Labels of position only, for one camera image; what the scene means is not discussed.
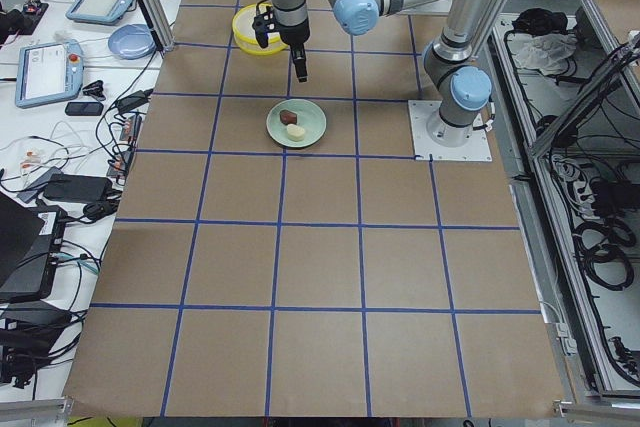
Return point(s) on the far teach pendant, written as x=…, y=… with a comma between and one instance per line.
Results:
x=102, y=12

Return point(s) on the teach pendant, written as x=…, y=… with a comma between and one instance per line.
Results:
x=49, y=73
x=102, y=12

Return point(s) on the near teach pendant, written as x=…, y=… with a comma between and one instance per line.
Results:
x=49, y=73

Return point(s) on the brown steamed bun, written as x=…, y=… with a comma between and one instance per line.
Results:
x=288, y=117

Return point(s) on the black power adapter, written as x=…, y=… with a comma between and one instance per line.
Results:
x=77, y=188

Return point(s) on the black laptop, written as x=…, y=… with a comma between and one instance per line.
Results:
x=30, y=237

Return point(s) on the centre yellow bamboo steamer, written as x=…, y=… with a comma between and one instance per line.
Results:
x=244, y=34

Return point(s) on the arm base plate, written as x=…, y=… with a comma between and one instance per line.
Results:
x=434, y=140

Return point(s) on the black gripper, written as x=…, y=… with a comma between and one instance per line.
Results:
x=295, y=35

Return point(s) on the white steamed bun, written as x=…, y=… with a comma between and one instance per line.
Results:
x=295, y=133

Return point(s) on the mint green plate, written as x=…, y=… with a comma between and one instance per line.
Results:
x=310, y=116

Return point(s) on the blue plate on desk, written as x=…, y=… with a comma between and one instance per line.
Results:
x=131, y=42

